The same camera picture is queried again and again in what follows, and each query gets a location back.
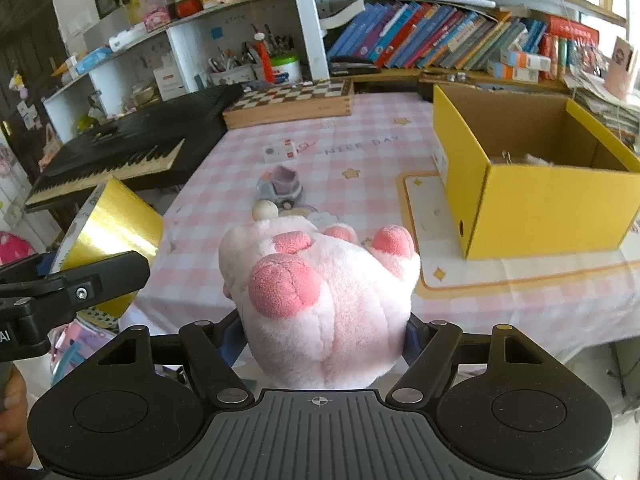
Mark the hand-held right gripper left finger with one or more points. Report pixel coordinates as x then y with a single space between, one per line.
232 345

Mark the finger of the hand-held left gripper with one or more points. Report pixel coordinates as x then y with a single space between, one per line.
110 275
25 270

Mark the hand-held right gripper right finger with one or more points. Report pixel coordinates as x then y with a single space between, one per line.
410 345

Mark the gold tape roll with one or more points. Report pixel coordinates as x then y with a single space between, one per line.
115 225

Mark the pink plush toy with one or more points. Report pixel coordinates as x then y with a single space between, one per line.
320 320

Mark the yellow cardboard box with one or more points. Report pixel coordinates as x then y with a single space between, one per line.
540 210

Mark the pink checked desktop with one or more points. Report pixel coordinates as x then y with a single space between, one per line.
350 160

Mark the person's left hand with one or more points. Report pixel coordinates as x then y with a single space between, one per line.
15 435

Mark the pink patterned bag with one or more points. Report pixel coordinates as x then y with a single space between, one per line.
85 345

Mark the black electronic keyboard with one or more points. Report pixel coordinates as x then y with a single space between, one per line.
125 145

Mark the cream wooden ball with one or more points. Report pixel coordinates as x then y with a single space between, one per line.
265 210

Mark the grey purple toy car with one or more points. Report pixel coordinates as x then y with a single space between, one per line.
280 187

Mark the white eraser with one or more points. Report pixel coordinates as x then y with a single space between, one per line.
281 152

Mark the white red printed carton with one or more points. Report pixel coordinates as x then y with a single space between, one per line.
170 82

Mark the dark wooden door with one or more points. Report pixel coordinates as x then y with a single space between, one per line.
30 60

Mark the blue tissue pack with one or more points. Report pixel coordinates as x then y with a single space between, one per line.
94 60

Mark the white pen cup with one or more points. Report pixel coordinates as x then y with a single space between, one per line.
232 72

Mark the white cubby shelf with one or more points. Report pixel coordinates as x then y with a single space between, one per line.
180 45

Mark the wooden chessboard box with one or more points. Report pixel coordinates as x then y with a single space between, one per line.
290 105

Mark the pink tissue box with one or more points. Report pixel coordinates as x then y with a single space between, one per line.
156 15

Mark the white green jar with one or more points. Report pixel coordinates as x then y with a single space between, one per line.
286 67

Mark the black pencil case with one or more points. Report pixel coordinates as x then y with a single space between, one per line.
355 67

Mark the red round bottle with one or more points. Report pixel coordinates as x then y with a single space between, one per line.
188 2

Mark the orange white carton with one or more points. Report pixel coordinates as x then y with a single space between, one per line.
512 72
527 60

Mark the stack of papers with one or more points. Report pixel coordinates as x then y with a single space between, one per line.
615 115

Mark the row of blue leaning books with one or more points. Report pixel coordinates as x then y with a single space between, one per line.
425 35

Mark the red boxed book set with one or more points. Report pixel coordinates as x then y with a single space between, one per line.
570 47

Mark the pink desk container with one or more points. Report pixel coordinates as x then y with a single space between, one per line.
622 72

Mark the tall bookshelf with white post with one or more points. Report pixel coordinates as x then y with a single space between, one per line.
307 20

